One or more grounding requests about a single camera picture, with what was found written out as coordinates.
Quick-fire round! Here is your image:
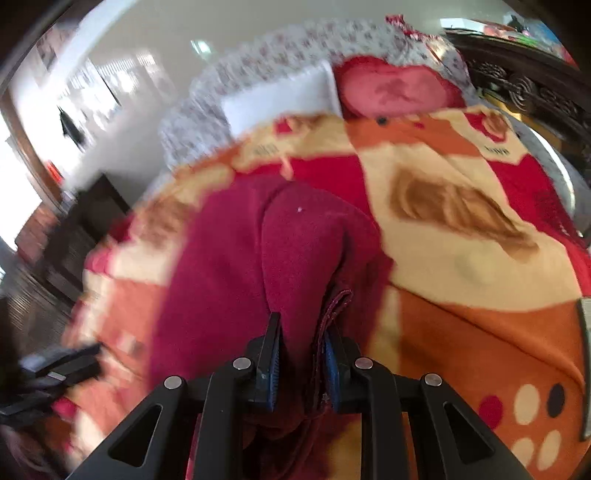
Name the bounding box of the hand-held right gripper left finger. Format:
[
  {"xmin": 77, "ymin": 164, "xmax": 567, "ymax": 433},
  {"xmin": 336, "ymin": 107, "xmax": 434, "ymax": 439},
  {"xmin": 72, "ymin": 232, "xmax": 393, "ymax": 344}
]
[{"xmin": 69, "ymin": 312, "xmax": 283, "ymax": 480}]

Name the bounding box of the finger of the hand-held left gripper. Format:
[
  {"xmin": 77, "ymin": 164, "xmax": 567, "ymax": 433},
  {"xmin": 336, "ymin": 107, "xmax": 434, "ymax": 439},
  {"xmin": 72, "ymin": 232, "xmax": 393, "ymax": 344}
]
[
  {"xmin": 18, "ymin": 343, "xmax": 103, "ymax": 386},
  {"xmin": 0, "ymin": 376, "xmax": 70, "ymax": 428}
]

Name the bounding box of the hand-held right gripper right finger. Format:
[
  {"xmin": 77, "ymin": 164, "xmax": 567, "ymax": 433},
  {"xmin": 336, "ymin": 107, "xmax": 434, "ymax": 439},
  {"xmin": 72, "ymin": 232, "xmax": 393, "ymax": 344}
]
[{"xmin": 323, "ymin": 325, "xmax": 532, "ymax": 480}]

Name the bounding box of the maroon fleece garment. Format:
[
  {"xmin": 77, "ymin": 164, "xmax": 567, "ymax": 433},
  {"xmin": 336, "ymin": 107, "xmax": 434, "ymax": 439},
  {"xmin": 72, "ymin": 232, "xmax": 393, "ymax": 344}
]
[{"xmin": 148, "ymin": 178, "xmax": 395, "ymax": 480}]

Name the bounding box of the dark wooden table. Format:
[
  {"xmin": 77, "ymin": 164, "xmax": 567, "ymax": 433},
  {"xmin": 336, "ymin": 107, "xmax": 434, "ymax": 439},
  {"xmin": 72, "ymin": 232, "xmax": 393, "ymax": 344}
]
[{"xmin": 16, "ymin": 173, "xmax": 134, "ymax": 305}]

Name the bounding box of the orange red printed blanket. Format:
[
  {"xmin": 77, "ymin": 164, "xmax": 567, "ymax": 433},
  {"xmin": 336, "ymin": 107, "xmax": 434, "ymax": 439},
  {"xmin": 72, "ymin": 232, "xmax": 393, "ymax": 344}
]
[{"xmin": 62, "ymin": 105, "xmax": 591, "ymax": 480}]

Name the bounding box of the white pillow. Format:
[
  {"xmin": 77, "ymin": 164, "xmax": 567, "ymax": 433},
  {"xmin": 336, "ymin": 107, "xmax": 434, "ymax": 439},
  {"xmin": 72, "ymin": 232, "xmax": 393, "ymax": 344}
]
[{"xmin": 221, "ymin": 60, "xmax": 345, "ymax": 139}]

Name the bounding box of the red heart pillow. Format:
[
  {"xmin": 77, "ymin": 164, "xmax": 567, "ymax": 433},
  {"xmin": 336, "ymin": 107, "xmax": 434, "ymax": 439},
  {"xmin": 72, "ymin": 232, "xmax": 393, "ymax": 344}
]
[{"xmin": 333, "ymin": 55, "xmax": 467, "ymax": 121}]

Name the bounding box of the floral quilt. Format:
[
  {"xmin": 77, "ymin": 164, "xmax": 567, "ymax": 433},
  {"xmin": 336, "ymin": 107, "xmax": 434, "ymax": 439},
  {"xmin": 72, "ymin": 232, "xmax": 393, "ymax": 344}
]
[{"xmin": 158, "ymin": 13, "xmax": 474, "ymax": 171}]

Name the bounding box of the dark carved wooden headboard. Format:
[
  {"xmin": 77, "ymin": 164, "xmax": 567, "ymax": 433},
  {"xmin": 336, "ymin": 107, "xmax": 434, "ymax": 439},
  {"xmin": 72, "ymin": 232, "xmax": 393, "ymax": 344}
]
[{"xmin": 443, "ymin": 28, "xmax": 591, "ymax": 185}]

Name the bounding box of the colourful clutter on headboard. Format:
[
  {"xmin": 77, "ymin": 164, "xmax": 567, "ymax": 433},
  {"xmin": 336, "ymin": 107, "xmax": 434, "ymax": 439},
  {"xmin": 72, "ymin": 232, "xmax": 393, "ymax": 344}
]
[{"xmin": 480, "ymin": 14, "xmax": 578, "ymax": 63}]

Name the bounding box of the black hanging wall item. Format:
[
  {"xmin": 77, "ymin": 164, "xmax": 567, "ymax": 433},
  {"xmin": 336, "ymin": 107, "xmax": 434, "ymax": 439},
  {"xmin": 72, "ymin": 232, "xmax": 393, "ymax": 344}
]
[{"xmin": 56, "ymin": 105, "xmax": 88, "ymax": 154}]

